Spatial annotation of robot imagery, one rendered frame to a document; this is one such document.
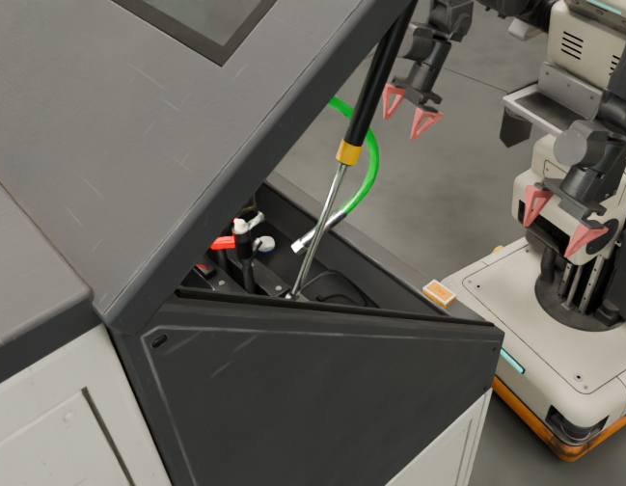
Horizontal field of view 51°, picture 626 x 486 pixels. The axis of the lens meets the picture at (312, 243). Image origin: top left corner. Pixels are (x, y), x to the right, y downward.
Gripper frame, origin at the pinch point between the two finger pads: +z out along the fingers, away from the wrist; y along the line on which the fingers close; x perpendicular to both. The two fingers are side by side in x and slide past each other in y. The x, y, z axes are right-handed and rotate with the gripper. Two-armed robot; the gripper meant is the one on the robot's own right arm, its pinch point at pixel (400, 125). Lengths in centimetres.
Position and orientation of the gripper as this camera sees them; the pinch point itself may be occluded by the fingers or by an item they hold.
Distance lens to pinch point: 146.1
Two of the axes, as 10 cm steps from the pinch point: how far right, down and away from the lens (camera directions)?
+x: 7.8, -0.2, 6.3
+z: -3.5, 8.2, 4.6
